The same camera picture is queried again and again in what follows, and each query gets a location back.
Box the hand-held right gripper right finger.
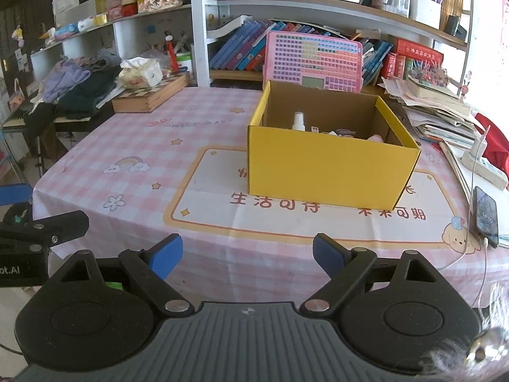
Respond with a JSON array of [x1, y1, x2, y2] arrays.
[[299, 233, 450, 319]]

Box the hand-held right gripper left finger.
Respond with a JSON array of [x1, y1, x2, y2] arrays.
[[44, 233, 194, 319]]

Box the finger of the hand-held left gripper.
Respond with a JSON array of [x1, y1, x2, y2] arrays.
[[0, 210, 90, 249], [0, 184, 33, 225]]

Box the yellow cardboard box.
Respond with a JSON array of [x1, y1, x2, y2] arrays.
[[247, 80, 421, 211]]

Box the pile of clothes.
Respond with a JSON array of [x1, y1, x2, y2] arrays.
[[24, 50, 122, 120]]

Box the wooden chess box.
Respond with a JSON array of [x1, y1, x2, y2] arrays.
[[111, 72, 192, 114]]

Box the black smartphone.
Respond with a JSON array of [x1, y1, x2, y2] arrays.
[[471, 186, 499, 248]]

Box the stack of papers and books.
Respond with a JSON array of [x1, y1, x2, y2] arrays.
[[378, 75, 484, 150]]

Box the floral tissue box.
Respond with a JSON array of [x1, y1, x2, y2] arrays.
[[118, 58, 164, 89]]

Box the white power strip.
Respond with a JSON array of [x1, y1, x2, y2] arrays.
[[461, 155, 509, 191]]

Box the fuzzy grey sleeve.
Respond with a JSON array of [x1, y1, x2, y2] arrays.
[[422, 282, 509, 382]]

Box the white plug-in charger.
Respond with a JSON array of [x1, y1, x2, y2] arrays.
[[471, 125, 491, 164]]

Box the pink learning tablet toy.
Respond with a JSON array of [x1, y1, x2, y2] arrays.
[[262, 31, 363, 94]]

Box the leaning blue books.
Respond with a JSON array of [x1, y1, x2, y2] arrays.
[[360, 40, 394, 86]]

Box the red bottle figure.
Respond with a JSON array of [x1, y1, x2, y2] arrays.
[[165, 35, 179, 73]]

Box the red cloth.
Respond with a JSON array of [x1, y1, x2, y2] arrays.
[[475, 113, 509, 176]]

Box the colourful flower decoration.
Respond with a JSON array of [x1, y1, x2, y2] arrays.
[[408, 61, 450, 88]]

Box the white bookshelf unit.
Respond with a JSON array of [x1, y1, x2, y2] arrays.
[[30, 0, 474, 88]]

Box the row of blue books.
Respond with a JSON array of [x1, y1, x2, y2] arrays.
[[209, 18, 271, 71]]

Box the red boxed books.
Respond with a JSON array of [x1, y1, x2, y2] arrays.
[[381, 39, 444, 80]]

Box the black box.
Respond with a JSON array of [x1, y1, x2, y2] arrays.
[[444, 15, 468, 40]]

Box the white pen holder box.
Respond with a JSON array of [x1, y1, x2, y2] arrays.
[[409, 0, 442, 28]]

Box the white charging cable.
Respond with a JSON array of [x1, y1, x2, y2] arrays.
[[439, 239, 490, 307]]

